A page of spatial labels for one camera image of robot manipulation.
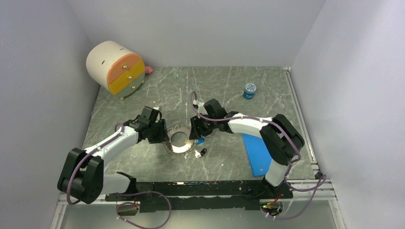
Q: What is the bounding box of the blue key tag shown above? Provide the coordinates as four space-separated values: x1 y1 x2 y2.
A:
196 137 205 145

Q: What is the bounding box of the round mini drawer cabinet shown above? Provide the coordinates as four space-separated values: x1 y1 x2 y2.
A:
85 41 146 100

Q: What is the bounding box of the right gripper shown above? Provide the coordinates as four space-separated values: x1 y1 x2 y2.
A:
189 113 217 140

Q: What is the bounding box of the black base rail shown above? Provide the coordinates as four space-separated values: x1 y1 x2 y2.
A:
105 180 293 213

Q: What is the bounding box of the pink small object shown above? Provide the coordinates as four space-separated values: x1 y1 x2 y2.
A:
145 66 153 74

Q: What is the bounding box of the blue small jar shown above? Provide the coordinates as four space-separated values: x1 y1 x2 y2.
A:
243 83 256 99

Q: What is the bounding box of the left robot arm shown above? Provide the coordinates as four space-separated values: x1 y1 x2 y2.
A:
57 106 169 205

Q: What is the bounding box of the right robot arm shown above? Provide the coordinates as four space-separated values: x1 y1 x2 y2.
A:
189 99 305 198

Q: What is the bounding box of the black white key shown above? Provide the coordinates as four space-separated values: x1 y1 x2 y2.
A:
194 148 208 158

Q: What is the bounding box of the side aluminium rail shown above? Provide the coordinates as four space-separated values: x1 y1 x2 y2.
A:
282 67 320 175

